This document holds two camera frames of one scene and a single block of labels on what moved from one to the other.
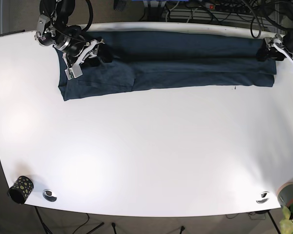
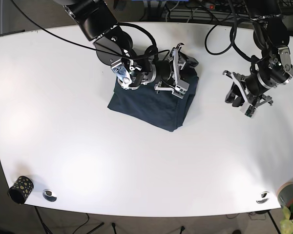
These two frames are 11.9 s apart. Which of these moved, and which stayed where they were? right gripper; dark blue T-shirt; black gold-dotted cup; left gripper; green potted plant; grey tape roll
Moved: left gripper; dark blue T-shirt; right gripper
Stayed: grey tape roll; green potted plant; black gold-dotted cup
